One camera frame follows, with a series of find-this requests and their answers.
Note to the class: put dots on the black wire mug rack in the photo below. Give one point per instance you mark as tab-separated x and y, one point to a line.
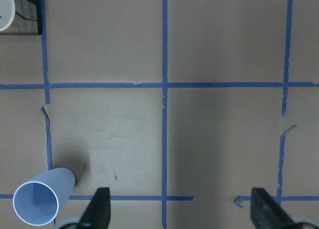
27	19

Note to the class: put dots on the light blue plastic cup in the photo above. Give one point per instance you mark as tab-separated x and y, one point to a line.
38	201

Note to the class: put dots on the white mug near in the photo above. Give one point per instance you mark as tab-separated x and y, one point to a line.
7	13

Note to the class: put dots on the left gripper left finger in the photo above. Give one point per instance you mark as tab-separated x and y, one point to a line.
98	213

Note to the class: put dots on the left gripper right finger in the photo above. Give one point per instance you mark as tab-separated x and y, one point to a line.
265	213

